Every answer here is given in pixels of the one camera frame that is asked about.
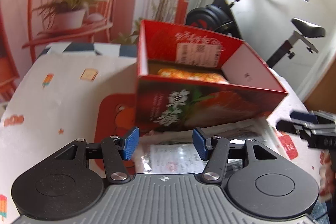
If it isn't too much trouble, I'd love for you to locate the red strawberry cardboard box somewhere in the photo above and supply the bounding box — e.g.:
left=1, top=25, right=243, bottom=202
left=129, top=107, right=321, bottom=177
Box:
left=135, top=20, right=287, bottom=132

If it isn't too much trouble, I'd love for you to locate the black exercise bike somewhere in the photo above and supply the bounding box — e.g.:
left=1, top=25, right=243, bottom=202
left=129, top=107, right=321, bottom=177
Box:
left=186, top=0, right=326, bottom=68

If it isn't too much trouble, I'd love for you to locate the white patterned tablecloth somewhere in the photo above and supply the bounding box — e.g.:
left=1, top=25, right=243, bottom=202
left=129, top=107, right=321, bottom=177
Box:
left=1, top=42, right=323, bottom=223

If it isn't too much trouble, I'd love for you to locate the clear plastic packaged item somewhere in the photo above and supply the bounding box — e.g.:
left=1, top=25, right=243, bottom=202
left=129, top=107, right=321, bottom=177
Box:
left=131, top=118, right=283, bottom=174

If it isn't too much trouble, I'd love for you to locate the person's right hand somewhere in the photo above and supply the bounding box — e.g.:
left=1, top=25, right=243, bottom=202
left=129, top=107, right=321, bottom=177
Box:
left=319, top=151, right=335, bottom=201

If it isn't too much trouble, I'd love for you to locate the orange floral quilted cloth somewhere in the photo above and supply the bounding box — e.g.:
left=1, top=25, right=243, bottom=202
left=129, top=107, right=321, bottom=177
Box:
left=158, top=68, right=229, bottom=84

